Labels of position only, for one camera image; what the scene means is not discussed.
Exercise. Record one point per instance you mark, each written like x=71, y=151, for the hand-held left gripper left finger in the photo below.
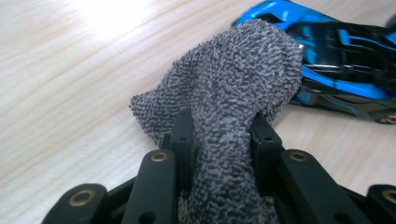
x=160, y=186

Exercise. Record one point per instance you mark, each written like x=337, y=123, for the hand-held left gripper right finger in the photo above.
x=295, y=186

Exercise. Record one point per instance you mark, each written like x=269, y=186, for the grey towel cloth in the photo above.
x=230, y=77

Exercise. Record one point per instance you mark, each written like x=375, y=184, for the blue and black toy car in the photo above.
x=342, y=56

